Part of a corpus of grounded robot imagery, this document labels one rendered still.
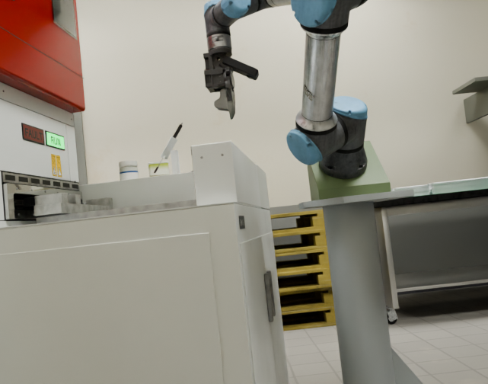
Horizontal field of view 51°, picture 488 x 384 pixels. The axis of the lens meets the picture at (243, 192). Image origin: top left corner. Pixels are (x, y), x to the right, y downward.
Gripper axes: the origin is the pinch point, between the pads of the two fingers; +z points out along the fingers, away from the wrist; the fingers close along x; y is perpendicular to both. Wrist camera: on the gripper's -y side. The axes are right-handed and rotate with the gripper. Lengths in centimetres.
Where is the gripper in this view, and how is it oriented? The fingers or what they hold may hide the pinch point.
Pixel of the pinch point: (233, 114)
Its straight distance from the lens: 157.2
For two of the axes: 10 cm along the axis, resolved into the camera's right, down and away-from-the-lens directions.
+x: -1.3, -0.5, -9.9
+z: 1.1, 9.9, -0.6
